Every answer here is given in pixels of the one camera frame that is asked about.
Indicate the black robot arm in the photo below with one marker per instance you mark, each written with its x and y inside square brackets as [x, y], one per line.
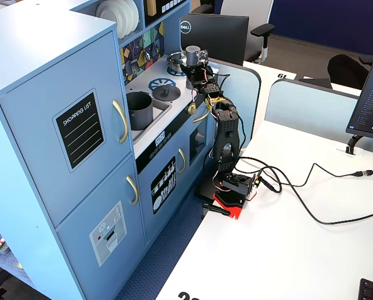
[227, 131]

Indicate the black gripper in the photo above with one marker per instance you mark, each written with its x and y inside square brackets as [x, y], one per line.
[191, 71]

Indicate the black monitor stand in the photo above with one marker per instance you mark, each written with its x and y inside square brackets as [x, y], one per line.
[351, 145]

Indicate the gray cooking pot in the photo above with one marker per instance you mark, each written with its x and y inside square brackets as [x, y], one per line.
[141, 115]

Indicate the black clamp bar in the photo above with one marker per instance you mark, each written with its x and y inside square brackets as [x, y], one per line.
[216, 209]

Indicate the white office chair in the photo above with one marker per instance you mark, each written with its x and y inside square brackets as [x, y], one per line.
[236, 9]

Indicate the lit computer monitor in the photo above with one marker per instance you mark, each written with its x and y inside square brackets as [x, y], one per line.
[371, 103]

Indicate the silver ladle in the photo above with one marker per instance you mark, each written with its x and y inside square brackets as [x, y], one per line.
[147, 56]

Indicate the gold stove knob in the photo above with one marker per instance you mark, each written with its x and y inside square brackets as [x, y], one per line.
[191, 108]

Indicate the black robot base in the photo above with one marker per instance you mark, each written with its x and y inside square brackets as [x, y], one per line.
[236, 184]

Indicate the wooden cutting board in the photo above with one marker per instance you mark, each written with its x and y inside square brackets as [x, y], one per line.
[151, 7]

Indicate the shiny steel pot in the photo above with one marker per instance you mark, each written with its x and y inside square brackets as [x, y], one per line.
[174, 59]

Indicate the gray salt shaker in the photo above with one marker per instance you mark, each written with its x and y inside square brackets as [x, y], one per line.
[192, 57]

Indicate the light blue desk divider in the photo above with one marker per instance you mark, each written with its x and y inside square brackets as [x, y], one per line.
[236, 81]
[299, 106]

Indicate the white plate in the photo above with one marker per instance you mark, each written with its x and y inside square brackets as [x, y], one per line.
[136, 15]
[109, 17]
[129, 18]

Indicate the dark gray pot lid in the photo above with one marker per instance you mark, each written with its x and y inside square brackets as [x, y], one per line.
[166, 93]

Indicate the blue textured fabric panel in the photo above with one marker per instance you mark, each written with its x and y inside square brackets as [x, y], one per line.
[167, 243]

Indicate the blue toy kitchen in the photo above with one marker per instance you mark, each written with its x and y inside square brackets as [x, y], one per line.
[49, 93]

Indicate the black Dell monitor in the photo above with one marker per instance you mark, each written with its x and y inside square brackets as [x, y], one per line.
[217, 34]

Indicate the small wrist camera board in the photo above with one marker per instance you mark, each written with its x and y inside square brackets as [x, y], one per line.
[203, 56]

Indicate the black office chair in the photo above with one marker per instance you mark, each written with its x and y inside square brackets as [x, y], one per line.
[343, 68]
[205, 6]

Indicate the red clamp plate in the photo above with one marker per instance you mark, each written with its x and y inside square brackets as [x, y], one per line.
[228, 203]

